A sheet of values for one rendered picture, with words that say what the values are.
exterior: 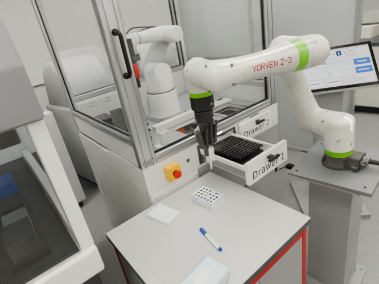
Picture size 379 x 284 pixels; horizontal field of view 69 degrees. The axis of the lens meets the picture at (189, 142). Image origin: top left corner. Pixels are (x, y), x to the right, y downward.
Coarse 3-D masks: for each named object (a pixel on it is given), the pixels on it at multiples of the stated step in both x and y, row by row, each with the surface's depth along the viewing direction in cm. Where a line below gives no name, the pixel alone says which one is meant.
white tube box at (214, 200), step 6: (204, 186) 132; (198, 192) 129; (210, 192) 127; (216, 192) 126; (192, 198) 128; (198, 198) 125; (204, 198) 124; (210, 198) 124; (216, 198) 122; (222, 198) 124; (204, 204) 123; (210, 204) 119; (216, 204) 121
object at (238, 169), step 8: (224, 136) 157; (240, 136) 153; (264, 144) 141; (272, 144) 138; (200, 152) 146; (216, 160) 137; (224, 160) 132; (224, 168) 134; (232, 168) 129; (240, 168) 125; (240, 176) 127
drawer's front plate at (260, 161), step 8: (280, 144) 130; (264, 152) 125; (272, 152) 127; (280, 152) 131; (256, 160) 121; (264, 160) 124; (280, 160) 133; (248, 168) 118; (256, 168) 122; (272, 168) 130; (248, 176) 120; (248, 184) 122
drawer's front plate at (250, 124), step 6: (258, 114) 168; (264, 114) 169; (270, 114) 173; (252, 120) 164; (270, 120) 175; (240, 126) 158; (246, 126) 162; (252, 126) 165; (258, 126) 169; (264, 126) 172; (240, 132) 160; (246, 132) 163; (252, 132) 166; (258, 132) 170
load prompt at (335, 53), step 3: (345, 48) 182; (330, 51) 183; (333, 51) 183; (336, 51) 182; (339, 51) 182; (342, 51) 182; (345, 51) 181; (330, 54) 183; (333, 54) 182; (336, 54) 182; (339, 54) 182; (342, 54) 181; (345, 54) 181; (348, 54) 181; (330, 57) 182
